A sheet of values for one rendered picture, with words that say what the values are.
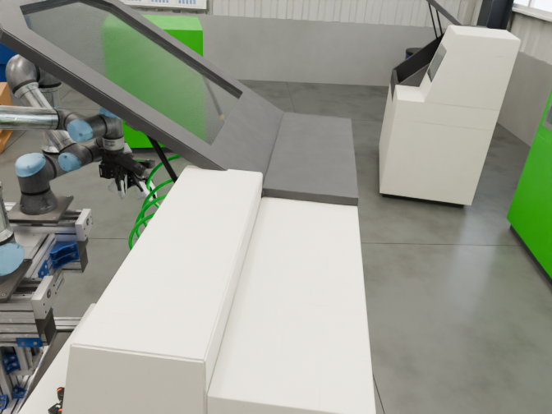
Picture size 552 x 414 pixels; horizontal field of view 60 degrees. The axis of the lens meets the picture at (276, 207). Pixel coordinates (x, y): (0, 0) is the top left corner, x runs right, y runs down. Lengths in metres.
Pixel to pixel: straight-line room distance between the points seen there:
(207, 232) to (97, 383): 0.39
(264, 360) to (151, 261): 0.30
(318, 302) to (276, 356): 0.18
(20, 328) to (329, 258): 1.22
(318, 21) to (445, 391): 6.43
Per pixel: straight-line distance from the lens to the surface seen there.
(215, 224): 1.10
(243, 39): 8.20
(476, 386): 3.08
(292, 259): 1.13
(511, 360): 3.33
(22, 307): 1.91
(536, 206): 4.26
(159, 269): 0.97
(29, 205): 2.26
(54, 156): 2.26
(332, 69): 8.43
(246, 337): 0.93
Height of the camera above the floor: 2.13
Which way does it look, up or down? 30 degrees down
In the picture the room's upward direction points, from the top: 4 degrees clockwise
